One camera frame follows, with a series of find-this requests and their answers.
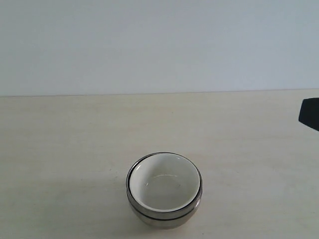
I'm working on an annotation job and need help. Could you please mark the cream ceramic bowl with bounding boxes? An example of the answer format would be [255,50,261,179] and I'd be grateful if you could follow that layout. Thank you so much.
[129,154,201,210]

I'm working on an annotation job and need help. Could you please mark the ribbed stainless steel bowl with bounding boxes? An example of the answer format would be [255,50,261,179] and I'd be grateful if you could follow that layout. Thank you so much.
[126,152,203,216]

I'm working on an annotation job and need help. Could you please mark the smooth stainless steel bowl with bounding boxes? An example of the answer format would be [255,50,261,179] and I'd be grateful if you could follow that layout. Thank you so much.
[127,191,203,224]

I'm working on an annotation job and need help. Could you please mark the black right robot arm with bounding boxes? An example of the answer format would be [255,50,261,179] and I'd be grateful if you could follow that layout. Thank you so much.
[298,98,319,131]

